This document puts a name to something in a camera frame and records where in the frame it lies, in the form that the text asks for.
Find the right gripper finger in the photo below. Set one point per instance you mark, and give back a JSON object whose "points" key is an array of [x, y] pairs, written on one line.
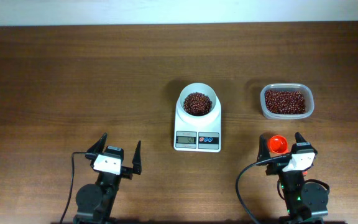
{"points": [[264, 153], [302, 145]]}

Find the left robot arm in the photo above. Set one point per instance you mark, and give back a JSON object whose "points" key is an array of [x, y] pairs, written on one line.
{"points": [[95, 201]]}

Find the white digital kitchen scale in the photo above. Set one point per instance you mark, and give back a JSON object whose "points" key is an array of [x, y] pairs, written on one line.
{"points": [[197, 134]]}

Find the orange measuring scoop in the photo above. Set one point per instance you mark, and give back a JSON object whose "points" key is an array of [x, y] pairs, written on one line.
{"points": [[279, 145]]}

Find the clear plastic container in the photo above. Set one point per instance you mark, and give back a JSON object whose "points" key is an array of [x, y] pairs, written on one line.
{"points": [[309, 101]]}

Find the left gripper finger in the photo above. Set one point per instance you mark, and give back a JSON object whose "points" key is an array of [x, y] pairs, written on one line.
{"points": [[136, 162], [96, 148]]}

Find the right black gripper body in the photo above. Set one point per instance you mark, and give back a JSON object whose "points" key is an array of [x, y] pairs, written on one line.
{"points": [[274, 168]]}

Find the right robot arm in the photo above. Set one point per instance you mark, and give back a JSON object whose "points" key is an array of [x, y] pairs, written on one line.
{"points": [[306, 200]]}

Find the white round bowl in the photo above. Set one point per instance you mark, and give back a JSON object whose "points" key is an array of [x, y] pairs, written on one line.
{"points": [[200, 88]]}

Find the red beans in bowl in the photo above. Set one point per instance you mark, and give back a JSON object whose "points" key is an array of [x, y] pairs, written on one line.
{"points": [[197, 104]]}

